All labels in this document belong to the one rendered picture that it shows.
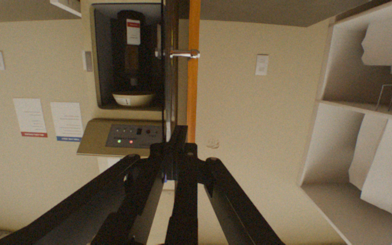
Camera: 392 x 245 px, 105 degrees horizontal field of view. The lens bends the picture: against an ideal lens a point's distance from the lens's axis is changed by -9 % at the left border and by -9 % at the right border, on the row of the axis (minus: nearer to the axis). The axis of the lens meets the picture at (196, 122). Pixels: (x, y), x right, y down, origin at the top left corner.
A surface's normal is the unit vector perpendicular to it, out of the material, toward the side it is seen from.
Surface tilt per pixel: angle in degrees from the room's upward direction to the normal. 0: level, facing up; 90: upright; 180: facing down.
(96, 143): 135
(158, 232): 90
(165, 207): 90
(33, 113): 90
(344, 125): 90
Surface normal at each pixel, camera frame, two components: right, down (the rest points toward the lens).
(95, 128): 0.02, -0.49
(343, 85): 0.00, 0.27
